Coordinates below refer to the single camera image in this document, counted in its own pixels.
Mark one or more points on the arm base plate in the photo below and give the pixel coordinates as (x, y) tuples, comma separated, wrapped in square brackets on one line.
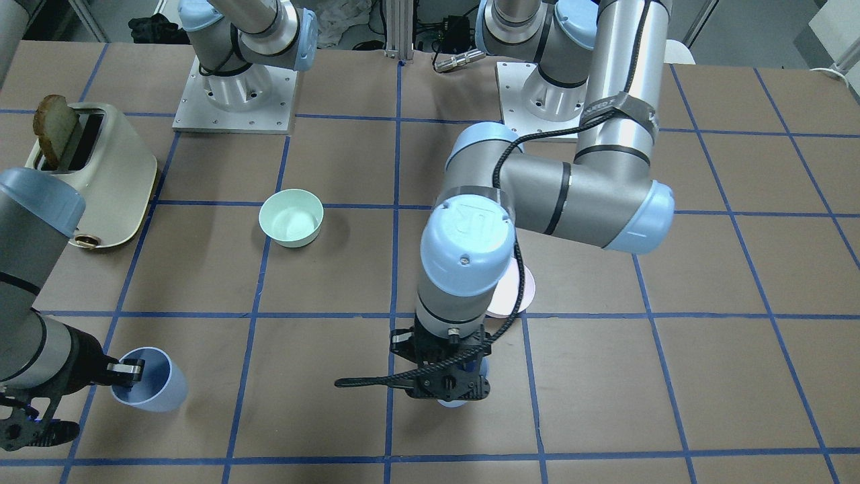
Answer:
[(532, 105), (258, 101)]

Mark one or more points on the blue cup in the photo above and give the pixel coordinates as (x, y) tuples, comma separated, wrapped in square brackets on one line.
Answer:
[(162, 386), (462, 383)]

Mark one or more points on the green bowl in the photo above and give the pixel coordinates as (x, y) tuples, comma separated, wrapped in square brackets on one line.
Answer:
[(292, 218)]

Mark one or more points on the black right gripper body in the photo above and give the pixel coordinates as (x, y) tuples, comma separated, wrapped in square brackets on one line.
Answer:
[(75, 362)]

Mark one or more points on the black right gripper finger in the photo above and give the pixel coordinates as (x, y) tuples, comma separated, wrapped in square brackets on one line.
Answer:
[(125, 373)]

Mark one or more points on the toast slice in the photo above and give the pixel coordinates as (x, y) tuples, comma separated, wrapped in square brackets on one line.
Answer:
[(53, 124)]

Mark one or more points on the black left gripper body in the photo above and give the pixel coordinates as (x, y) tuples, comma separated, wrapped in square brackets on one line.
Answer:
[(402, 343)]

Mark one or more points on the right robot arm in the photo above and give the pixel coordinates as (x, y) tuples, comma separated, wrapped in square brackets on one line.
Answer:
[(40, 212)]

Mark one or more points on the cream toaster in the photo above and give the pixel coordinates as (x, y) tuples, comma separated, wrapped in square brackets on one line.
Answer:
[(108, 163)]

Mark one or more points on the aluminium frame post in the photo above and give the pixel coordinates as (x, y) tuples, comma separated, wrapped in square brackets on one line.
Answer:
[(399, 29)]

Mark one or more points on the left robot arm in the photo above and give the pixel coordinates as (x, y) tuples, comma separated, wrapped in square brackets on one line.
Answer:
[(589, 183)]

